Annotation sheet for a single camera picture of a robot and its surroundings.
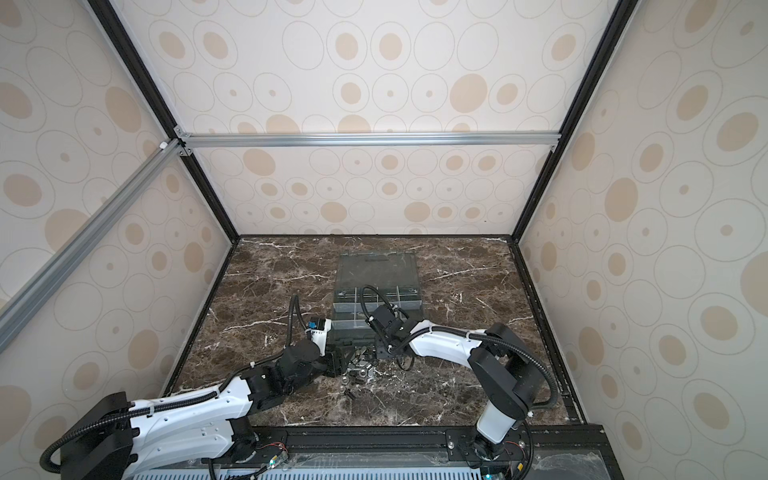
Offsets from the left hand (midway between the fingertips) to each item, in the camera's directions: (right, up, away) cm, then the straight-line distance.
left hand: (355, 348), depth 79 cm
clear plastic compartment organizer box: (+11, +19, +30) cm, 37 cm away
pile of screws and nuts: (+1, -8, +6) cm, 10 cm away
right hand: (+8, -3, +10) cm, 13 cm away
